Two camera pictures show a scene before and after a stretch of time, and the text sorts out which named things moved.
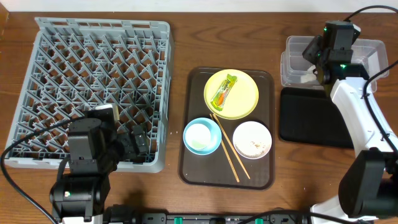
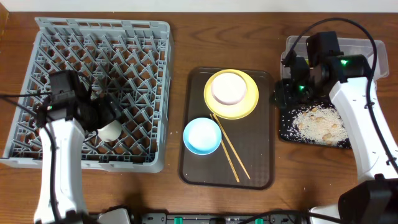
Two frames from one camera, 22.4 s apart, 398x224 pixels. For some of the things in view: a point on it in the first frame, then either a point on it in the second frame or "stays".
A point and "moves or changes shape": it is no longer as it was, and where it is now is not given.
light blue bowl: (216, 135) stays
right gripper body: (313, 50) to (283, 96)
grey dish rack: (74, 65) stays
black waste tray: (309, 116) stays
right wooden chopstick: (231, 146) stays
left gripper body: (129, 143) to (104, 112)
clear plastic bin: (297, 69) stays
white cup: (198, 136) moves or changes shape
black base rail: (165, 218) stays
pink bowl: (252, 140) to (229, 89)
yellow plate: (242, 99) stays
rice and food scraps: (254, 150) to (321, 125)
